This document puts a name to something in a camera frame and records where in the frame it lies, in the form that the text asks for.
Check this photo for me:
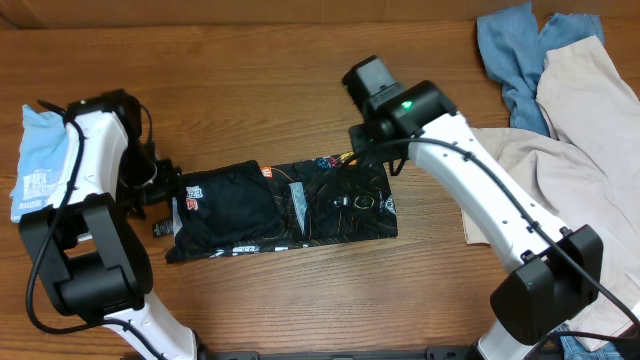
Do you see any black orange patterned t-shirt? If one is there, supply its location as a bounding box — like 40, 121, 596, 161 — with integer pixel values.
152, 152, 398, 264

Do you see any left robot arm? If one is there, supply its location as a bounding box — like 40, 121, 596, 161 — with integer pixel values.
19, 89, 208, 359

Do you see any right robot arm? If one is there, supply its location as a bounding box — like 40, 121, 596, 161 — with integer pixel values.
342, 56, 603, 359

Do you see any folded light blue t-shirt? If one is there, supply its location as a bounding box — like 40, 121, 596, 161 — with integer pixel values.
10, 105, 68, 223

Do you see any blue denim garment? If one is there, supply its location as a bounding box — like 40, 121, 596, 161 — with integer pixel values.
476, 2, 604, 137

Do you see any beige pink garment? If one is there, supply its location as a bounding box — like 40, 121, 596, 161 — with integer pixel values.
459, 34, 640, 352

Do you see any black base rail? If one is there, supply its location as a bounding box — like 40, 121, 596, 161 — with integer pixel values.
206, 346, 472, 360

